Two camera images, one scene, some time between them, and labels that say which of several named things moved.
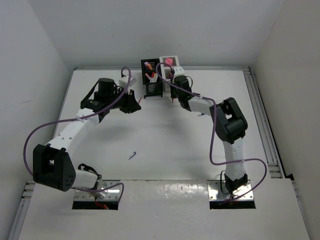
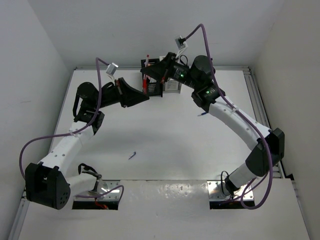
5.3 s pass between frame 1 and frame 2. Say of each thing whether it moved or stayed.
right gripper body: moved
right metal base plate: stayed
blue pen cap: stayed
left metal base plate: stayed
